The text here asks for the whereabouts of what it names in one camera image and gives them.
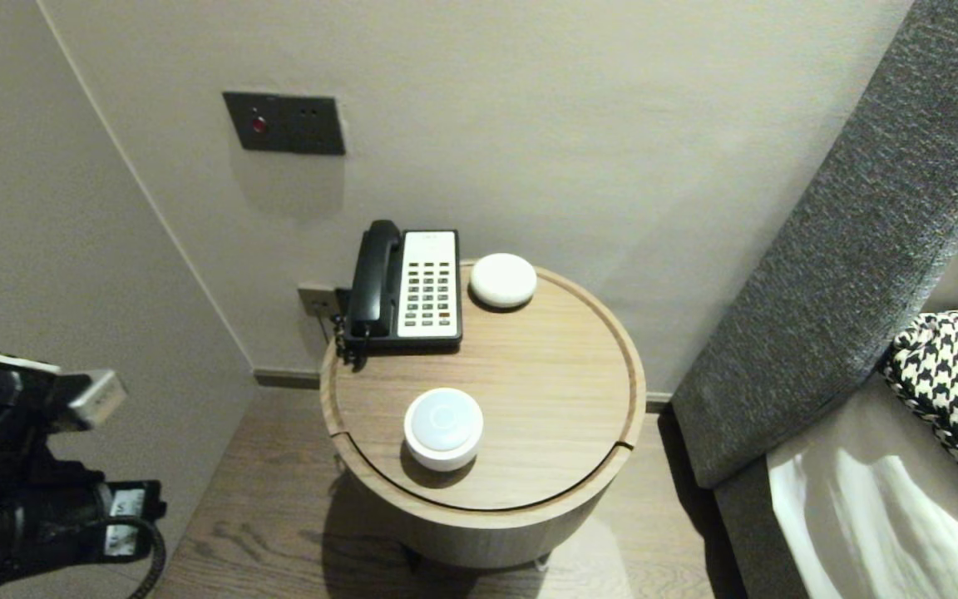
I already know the grey wall socket plate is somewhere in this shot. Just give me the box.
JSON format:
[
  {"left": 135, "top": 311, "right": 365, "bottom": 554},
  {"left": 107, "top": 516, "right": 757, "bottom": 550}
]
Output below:
[{"left": 298, "top": 286, "right": 342, "bottom": 319}]

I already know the black white keypad telephone base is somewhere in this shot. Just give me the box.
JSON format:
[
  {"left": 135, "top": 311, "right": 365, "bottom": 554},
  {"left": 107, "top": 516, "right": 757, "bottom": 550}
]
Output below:
[{"left": 344, "top": 230, "right": 464, "bottom": 350}]

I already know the black white houndstooth pillow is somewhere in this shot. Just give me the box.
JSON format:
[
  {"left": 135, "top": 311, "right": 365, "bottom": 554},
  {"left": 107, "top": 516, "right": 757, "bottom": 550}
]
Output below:
[{"left": 877, "top": 306, "right": 958, "bottom": 508}]

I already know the grey fabric headboard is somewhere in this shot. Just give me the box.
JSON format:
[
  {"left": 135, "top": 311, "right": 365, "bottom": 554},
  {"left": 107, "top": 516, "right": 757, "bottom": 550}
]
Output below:
[{"left": 672, "top": 0, "right": 958, "bottom": 490}]

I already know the white round lidded jar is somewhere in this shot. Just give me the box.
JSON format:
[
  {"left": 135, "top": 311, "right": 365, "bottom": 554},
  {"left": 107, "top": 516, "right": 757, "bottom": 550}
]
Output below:
[{"left": 403, "top": 388, "right": 485, "bottom": 473}]

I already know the black coiled telephone cord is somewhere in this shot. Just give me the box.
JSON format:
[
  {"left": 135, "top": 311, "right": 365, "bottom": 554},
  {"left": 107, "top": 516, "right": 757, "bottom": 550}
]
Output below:
[{"left": 332, "top": 314, "right": 368, "bottom": 371}]

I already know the white pebble shaped puck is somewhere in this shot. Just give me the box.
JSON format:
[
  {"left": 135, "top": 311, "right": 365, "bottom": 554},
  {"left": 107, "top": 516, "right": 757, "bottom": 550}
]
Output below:
[{"left": 469, "top": 253, "right": 539, "bottom": 311}]

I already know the dark wall switch panel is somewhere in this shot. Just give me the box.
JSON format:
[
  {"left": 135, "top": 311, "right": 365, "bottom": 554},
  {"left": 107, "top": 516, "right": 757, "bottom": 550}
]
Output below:
[{"left": 223, "top": 92, "right": 346, "bottom": 156}]

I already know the round wooden bedside table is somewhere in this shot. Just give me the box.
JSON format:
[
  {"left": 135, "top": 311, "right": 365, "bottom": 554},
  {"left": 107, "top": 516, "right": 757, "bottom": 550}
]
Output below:
[{"left": 320, "top": 262, "right": 649, "bottom": 571}]

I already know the grey fabric bed base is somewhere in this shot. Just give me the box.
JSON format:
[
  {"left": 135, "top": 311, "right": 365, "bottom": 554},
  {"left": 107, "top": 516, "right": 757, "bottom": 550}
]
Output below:
[{"left": 712, "top": 462, "right": 789, "bottom": 599}]

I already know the white bed sheet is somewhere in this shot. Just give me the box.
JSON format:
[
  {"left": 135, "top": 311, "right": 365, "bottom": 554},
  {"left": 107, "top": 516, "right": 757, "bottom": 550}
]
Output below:
[{"left": 766, "top": 374, "right": 958, "bottom": 599}]

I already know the black telephone handset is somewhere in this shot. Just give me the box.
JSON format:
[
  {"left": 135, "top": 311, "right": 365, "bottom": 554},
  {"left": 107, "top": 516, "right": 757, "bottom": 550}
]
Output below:
[{"left": 349, "top": 220, "right": 403, "bottom": 339}]

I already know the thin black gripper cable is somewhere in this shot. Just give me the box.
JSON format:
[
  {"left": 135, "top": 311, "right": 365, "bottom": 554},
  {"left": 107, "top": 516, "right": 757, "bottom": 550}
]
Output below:
[{"left": 121, "top": 516, "right": 169, "bottom": 599}]

